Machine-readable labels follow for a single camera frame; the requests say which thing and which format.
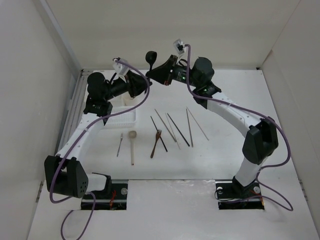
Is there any small silver fork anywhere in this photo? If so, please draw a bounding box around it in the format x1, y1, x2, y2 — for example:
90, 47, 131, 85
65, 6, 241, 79
116, 132, 124, 157

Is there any silver metal chopstick left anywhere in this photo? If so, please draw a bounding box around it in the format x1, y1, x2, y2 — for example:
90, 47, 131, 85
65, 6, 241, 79
154, 109, 177, 143

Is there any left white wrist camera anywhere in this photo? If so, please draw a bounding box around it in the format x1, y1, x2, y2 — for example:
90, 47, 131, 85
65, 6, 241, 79
112, 58, 129, 77

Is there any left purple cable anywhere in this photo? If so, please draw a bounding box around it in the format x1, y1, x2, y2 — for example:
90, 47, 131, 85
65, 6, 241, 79
49, 57, 151, 237

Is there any black chopstick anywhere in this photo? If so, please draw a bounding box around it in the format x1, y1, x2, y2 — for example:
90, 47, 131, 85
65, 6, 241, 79
166, 113, 191, 147
150, 117, 168, 152

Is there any white round cup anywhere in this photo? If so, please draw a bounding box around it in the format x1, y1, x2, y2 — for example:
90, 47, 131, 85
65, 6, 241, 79
121, 93, 140, 107

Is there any black chopstick under fork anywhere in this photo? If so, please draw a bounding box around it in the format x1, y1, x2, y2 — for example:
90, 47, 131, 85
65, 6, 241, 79
150, 117, 168, 152

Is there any brown wooden fork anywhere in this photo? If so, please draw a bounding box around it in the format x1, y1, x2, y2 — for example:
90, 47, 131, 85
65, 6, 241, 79
150, 129, 162, 159

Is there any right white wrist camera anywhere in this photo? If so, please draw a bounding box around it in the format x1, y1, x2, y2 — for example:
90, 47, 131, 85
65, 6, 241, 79
173, 38, 186, 55

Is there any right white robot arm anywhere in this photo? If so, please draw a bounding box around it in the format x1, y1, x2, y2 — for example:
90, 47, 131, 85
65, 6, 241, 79
146, 55, 279, 199

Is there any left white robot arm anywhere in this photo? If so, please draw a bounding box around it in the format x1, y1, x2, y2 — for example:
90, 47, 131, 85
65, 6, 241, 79
44, 70, 151, 204

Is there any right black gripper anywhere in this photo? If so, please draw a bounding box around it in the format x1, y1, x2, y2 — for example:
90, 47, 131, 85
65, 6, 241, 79
145, 55, 200, 88

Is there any black ladle spoon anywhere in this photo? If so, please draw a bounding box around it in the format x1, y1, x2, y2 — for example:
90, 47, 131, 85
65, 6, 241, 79
145, 50, 158, 71

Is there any beige wooden spoon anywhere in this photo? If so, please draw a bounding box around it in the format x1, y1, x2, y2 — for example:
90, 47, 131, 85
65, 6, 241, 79
128, 130, 137, 166

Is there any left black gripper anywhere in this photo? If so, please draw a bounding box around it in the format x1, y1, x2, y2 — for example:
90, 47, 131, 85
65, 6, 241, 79
103, 69, 151, 101

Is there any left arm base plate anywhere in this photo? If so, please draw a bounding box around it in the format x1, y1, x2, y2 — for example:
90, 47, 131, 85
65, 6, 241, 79
93, 179, 129, 211

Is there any white perforated basket tray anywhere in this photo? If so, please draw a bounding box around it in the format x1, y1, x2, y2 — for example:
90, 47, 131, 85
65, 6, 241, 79
104, 106, 137, 129

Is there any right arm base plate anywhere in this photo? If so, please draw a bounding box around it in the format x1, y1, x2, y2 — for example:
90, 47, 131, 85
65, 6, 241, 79
214, 179, 265, 210

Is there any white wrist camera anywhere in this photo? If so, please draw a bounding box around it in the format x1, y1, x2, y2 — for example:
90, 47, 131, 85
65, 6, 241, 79
173, 38, 186, 55
112, 58, 129, 77

